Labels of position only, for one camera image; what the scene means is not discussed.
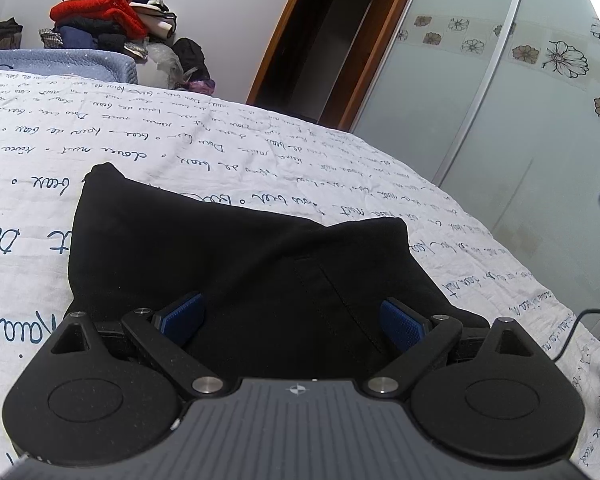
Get wooden door frame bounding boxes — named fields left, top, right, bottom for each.
left=245, top=0, right=427, bottom=132

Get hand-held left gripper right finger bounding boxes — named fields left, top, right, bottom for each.
left=362, top=297, right=551, bottom=401

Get black cable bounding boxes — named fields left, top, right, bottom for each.
left=550, top=306, right=600, bottom=364

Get white bed sheet with script print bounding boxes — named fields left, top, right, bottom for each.
left=0, top=70, right=600, bottom=480

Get black pants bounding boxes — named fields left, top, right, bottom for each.
left=67, top=162, right=491, bottom=382

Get white plastic bag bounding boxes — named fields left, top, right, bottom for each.
left=144, top=42, right=187, bottom=92

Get pile of clothes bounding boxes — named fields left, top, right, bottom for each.
left=37, top=0, right=179, bottom=57

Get black cloth bag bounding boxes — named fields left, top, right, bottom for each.
left=172, top=37, right=212, bottom=84

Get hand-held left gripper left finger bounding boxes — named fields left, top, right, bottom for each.
left=47, top=291, right=231, bottom=401

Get dark bag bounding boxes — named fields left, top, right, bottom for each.
left=0, top=17, right=24, bottom=51

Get frosted flower print wardrobe door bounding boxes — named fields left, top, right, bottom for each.
left=350, top=0, right=600, bottom=342

